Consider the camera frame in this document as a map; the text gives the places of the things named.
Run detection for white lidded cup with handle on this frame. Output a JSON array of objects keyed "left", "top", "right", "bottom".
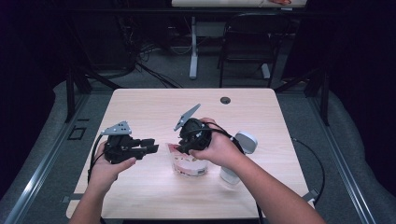
[{"left": 219, "top": 131, "right": 259, "bottom": 185}]

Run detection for black floor outlet frame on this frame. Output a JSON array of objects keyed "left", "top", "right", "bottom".
[{"left": 67, "top": 125, "right": 88, "bottom": 141}]

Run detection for black folding chair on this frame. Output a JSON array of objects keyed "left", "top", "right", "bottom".
[{"left": 217, "top": 12, "right": 295, "bottom": 89}]

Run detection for person's left hand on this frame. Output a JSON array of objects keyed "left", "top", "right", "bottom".
[{"left": 88, "top": 141, "right": 137, "bottom": 197}]

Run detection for red and clear plastic pouch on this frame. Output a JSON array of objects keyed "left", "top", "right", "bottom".
[{"left": 166, "top": 142, "right": 209, "bottom": 179}]

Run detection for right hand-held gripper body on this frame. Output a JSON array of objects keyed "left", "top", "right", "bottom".
[{"left": 173, "top": 104, "right": 216, "bottom": 151}]

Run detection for right hand-held gripper black cable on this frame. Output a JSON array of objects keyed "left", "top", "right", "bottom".
[{"left": 202, "top": 121, "right": 326, "bottom": 224}]

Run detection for black metal stand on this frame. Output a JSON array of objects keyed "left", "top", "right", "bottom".
[
  {"left": 274, "top": 66, "right": 331, "bottom": 127},
  {"left": 64, "top": 66, "right": 122, "bottom": 124}
]

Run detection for hand-held gripper black cable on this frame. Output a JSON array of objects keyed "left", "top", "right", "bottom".
[
  {"left": 202, "top": 121, "right": 326, "bottom": 224},
  {"left": 88, "top": 133, "right": 108, "bottom": 224}
]

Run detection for tangle of black floor cables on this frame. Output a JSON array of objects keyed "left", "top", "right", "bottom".
[{"left": 116, "top": 12, "right": 185, "bottom": 90}]

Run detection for person's right hand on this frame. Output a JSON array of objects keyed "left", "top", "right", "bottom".
[{"left": 188, "top": 117, "right": 247, "bottom": 171}]

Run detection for aluminium floor rail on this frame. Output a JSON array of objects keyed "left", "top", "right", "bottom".
[
  {"left": 4, "top": 92, "right": 92, "bottom": 224},
  {"left": 306, "top": 92, "right": 377, "bottom": 224}
]

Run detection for grey cable clip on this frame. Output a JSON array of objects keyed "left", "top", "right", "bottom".
[
  {"left": 301, "top": 189, "right": 320, "bottom": 203},
  {"left": 61, "top": 193, "right": 82, "bottom": 203}
]

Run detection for white standing desk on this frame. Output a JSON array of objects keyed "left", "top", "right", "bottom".
[{"left": 171, "top": 0, "right": 307, "bottom": 80}]

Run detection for left hand-held gripper black cable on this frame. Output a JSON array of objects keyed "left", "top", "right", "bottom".
[{"left": 88, "top": 133, "right": 108, "bottom": 224}]

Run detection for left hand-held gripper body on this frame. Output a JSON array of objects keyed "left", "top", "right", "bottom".
[{"left": 100, "top": 120, "right": 148, "bottom": 165}]

